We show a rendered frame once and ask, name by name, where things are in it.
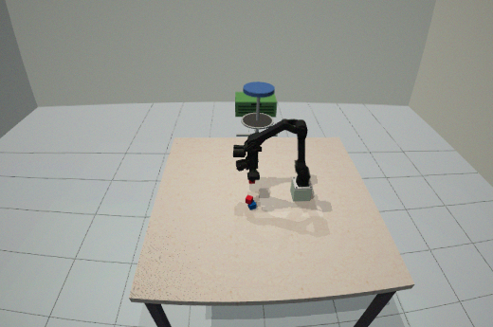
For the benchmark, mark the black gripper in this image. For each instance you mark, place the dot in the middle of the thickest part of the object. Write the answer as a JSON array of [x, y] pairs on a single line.
[[253, 173]]

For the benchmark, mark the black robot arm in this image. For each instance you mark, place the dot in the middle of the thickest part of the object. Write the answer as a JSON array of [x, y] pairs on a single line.
[[254, 141]]

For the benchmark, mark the blue cube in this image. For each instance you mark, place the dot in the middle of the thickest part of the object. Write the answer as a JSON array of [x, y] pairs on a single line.
[[252, 206]]

